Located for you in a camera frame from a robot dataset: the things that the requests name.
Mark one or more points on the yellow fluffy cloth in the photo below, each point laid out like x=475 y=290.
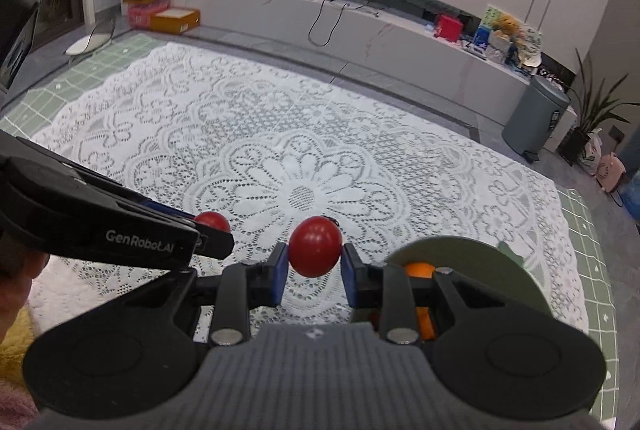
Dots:
x=17 y=335

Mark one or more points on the pink box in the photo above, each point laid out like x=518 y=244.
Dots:
x=142 y=14

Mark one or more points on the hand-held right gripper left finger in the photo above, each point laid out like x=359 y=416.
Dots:
x=280 y=277

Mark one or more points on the pink heater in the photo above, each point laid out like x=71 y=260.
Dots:
x=611 y=172

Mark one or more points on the colourful picture board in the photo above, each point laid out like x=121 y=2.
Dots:
x=530 y=37

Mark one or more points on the person's left forearm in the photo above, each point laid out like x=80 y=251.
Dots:
x=20 y=275

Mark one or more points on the brown teddy bear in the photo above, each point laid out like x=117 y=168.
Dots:
x=507 y=24

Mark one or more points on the white marble tv console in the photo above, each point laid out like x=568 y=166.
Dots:
x=400 y=45

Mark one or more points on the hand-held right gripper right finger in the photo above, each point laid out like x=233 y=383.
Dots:
x=350 y=280

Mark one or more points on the dark wall socket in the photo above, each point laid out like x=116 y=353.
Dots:
x=616 y=132

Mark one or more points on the potted snake plant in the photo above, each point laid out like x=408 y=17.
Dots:
x=590 y=110

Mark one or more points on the white oval floor object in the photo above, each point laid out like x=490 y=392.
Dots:
x=87 y=44

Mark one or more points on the red cherry tomato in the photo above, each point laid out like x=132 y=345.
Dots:
x=212 y=220
x=316 y=246

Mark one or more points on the orange cardboard box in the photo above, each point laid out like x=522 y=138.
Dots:
x=175 y=20

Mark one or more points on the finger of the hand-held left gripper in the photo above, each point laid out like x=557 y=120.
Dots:
x=167 y=211
x=215 y=244

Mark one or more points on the white plastic bag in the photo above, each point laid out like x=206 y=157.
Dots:
x=591 y=152

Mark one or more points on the pink fluffy cloth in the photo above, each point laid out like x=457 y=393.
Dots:
x=15 y=402

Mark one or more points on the blue box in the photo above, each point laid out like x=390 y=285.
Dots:
x=482 y=40

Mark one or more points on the green colander bowl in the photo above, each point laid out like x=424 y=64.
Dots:
x=480 y=270

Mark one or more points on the white lace tablecloth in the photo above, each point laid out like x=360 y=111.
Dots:
x=250 y=120

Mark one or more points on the black flat panel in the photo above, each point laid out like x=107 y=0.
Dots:
x=17 y=20

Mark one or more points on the grey pedal bin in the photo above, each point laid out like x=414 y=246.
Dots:
x=535 y=117

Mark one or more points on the blue water bottle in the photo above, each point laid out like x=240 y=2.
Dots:
x=631 y=197

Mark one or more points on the red box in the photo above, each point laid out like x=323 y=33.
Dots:
x=448 y=27

